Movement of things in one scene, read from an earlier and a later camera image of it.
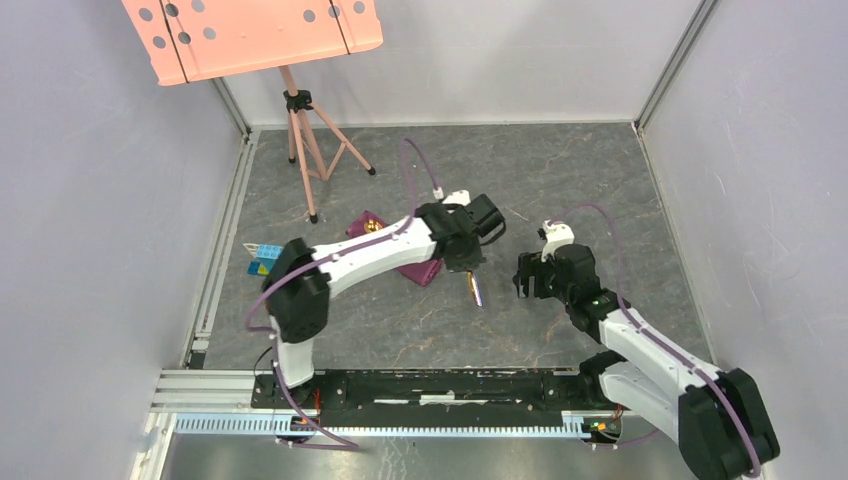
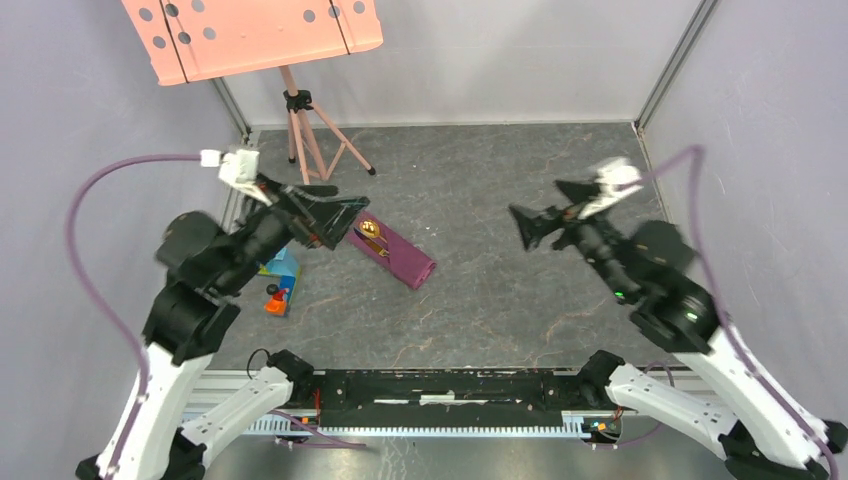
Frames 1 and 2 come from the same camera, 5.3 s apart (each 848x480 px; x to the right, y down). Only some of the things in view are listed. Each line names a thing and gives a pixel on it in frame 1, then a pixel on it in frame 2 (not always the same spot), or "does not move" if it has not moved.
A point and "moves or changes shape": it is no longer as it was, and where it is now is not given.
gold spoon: [372, 225] does not move
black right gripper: [530, 264] to [532, 228]
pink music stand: [196, 40] does not move
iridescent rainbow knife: [475, 288] moves or changes shape
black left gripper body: [467, 258] to [264, 232]
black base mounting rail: [468, 398] does not move
